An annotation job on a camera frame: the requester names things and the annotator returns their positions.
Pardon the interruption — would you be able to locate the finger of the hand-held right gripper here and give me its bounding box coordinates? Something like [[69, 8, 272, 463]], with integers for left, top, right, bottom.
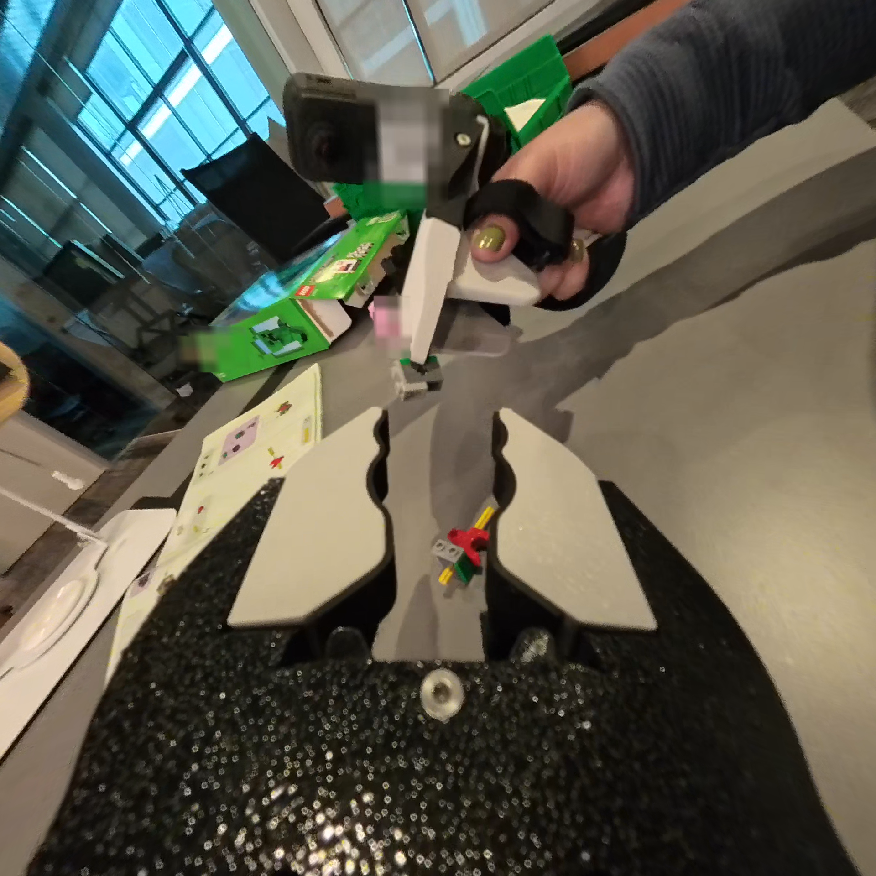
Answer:
[[401, 214, 461, 364], [433, 307, 513, 360]]

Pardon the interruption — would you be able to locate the grey green brick piece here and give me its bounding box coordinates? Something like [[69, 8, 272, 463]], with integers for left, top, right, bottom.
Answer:
[[392, 356, 444, 402]]

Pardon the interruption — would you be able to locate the black office chair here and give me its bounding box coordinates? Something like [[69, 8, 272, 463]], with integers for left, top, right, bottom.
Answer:
[[181, 133, 331, 265]]

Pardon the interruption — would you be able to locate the green plastic bin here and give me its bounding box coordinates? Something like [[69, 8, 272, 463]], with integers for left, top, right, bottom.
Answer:
[[462, 34, 576, 148]]

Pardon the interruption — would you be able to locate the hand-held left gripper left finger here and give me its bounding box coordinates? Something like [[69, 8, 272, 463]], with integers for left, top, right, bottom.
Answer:
[[226, 407, 397, 631]]

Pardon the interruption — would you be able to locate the green toy brick box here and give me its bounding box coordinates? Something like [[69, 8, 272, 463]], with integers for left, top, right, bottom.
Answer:
[[211, 209, 413, 384]]

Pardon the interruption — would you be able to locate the person's right hand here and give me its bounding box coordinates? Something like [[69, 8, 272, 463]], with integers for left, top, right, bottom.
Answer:
[[470, 99, 638, 302]]

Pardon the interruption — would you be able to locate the red yellow grey brick assembly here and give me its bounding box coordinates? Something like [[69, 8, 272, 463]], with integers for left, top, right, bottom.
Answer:
[[431, 506, 493, 587]]

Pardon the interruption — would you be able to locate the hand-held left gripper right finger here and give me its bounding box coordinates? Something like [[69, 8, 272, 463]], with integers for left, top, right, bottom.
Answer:
[[489, 408, 658, 631]]

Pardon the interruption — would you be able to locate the person's right forearm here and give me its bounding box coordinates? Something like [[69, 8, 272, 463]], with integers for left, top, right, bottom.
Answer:
[[564, 0, 876, 230]]

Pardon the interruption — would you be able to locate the white plastic tray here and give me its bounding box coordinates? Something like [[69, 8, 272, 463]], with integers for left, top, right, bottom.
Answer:
[[0, 507, 179, 758]]

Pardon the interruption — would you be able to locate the grey desk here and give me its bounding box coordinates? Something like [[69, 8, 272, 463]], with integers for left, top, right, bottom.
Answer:
[[0, 89, 876, 876]]

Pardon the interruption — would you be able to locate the pale green instruction booklet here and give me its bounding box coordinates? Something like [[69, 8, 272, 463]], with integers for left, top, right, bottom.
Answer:
[[106, 363, 323, 666]]

